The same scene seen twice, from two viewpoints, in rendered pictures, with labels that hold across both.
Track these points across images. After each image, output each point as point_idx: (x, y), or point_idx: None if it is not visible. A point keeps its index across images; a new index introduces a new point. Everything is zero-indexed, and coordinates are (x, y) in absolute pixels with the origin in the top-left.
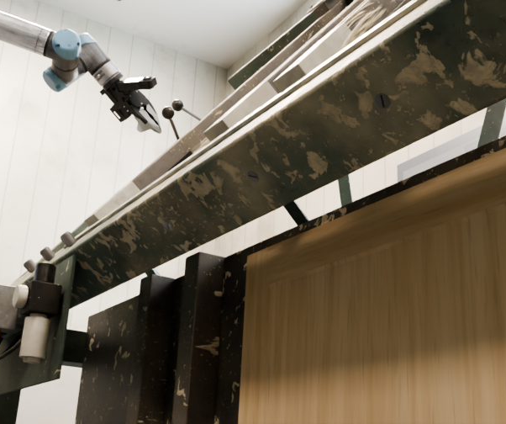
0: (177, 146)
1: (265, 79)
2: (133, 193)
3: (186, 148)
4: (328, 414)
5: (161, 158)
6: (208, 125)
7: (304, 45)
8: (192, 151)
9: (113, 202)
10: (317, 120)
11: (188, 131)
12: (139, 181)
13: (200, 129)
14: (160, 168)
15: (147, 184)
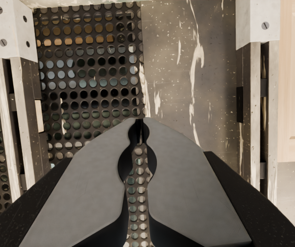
0: (248, 115)
1: (14, 75)
2: (244, 36)
3: (245, 121)
4: None
5: (249, 89)
6: (246, 162)
7: (19, 132)
8: (241, 125)
9: (247, 8)
10: None
11: (255, 142)
12: (247, 50)
13: (247, 152)
14: (245, 80)
15: (244, 57)
